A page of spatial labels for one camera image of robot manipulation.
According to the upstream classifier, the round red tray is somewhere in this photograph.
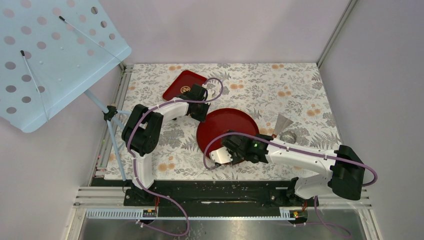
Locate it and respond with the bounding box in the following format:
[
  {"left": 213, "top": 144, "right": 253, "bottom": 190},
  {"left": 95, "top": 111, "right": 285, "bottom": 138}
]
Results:
[{"left": 196, "top": 108, "right": 259, "bottom": 152}]

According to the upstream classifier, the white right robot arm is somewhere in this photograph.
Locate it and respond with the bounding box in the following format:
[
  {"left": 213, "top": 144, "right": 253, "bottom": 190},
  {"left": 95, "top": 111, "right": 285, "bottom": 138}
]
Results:
[{"left": 209, "top": 132, "right": 365, "bottom": 206}]

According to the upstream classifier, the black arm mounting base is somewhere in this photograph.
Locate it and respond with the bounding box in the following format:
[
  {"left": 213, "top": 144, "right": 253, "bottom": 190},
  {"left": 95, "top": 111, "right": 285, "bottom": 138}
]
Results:
[{"left": 123, "top": 180, "right": 314, "bottom": 208}]

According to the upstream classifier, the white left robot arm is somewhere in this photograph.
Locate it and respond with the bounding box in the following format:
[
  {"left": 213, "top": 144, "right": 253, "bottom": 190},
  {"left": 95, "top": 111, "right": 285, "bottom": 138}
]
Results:
[{"left": 121, "top": 84, "right": 210, "bottom": 206}]

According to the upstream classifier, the rectangular red tray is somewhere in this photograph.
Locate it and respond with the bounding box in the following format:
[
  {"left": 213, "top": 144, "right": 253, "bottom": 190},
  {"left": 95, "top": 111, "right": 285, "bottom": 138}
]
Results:
[{"left": 162, "top": 70, "right": 207, "bottom": 101}]

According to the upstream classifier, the floral table mat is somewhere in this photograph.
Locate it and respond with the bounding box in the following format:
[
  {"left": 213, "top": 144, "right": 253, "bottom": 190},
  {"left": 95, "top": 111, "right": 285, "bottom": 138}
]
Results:
[{"left": 122, "top": 63, "right": 342, "bottom": 180}]

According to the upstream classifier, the light blue music stand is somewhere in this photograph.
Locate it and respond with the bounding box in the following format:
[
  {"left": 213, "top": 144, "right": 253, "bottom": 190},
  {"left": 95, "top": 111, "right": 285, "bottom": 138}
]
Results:
[{"left": 0, "top": 0, "right": 133, "bottom": 182}]

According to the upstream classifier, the metal scraper wooden handle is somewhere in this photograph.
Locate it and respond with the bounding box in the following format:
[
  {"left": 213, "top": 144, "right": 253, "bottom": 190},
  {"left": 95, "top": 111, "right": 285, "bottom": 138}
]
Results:
[{"left": 271, "top": 113, "right": 293, "bottom": 138}]

